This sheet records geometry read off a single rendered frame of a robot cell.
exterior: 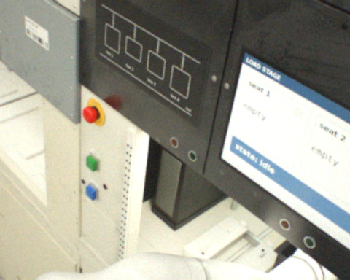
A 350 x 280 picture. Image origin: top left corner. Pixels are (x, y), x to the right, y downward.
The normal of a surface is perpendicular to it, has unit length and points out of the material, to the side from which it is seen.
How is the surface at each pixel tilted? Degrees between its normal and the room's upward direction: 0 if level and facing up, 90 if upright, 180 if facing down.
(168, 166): 90
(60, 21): 90
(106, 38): 90
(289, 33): 90
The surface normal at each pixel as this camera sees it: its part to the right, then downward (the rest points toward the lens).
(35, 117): 0.12, -0.78
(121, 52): -0.71, 0.37
